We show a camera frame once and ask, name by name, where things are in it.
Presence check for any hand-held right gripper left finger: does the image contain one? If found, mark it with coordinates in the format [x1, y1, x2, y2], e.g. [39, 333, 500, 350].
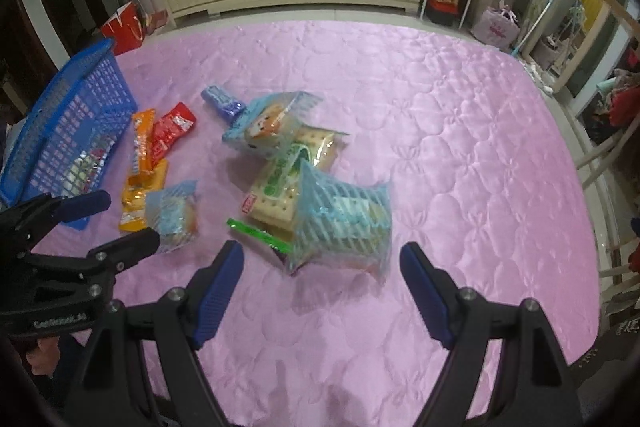
[65, 239, 246, 427]

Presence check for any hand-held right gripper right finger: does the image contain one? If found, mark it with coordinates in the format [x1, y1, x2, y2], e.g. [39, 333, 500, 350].
[399, 242, 586, 427]

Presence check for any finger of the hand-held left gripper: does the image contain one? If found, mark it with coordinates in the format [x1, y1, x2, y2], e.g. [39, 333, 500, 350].
[29, 227, 162, 284]
[0, 189, 112, 254]

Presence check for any small blue striped snack packet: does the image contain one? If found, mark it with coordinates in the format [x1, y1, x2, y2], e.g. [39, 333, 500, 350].
[145, 181, 199, 254]

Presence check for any green stick snack packet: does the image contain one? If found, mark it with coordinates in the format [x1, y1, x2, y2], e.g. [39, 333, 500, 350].
[226, 218, 293, 255]

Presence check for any blue plastic basket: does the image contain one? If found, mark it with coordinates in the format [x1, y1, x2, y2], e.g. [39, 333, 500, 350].
[0, 38, 138, 230]

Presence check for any large blue striped snack packet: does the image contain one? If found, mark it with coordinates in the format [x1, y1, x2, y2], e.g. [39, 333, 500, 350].
[284, 162, 392, 283]

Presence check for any green label cracker packet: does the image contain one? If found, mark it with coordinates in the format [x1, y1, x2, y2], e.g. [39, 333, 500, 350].
[241, 142, 313, 233]

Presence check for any blue cartoon snack packet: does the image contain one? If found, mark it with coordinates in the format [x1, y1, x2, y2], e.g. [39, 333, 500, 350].
[221, 91, 323, 162]

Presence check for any clear cracker packet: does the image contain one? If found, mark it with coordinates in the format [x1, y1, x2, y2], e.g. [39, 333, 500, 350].
[292, 124, 351, 170]

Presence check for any person's left hand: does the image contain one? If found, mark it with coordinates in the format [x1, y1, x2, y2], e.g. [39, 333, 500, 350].
[22, 336, 68, 375]

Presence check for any red snack packet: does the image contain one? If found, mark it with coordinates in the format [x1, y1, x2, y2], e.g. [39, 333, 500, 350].
[150, 103, 197, 162]

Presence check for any purple snack packet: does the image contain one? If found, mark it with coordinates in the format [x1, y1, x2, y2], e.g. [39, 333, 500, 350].
[201, 84, 246, 128]

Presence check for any pink quilted blanket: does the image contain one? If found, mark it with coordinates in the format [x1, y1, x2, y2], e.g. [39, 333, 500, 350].
[30, 21, 603, 427]

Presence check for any red paper bag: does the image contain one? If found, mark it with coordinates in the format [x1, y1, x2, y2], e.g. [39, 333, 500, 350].
[101, 1, 147, 55]

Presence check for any pink gift bag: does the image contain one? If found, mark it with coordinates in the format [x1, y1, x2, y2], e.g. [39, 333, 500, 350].
[471, 2, 521, 52]

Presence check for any mop pole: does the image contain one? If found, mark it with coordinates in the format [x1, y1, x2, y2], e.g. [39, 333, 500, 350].
[510, 0, 576, 58]

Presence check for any wooden frame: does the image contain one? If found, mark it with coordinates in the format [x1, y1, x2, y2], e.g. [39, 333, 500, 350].
[550, 0, 640, 188]

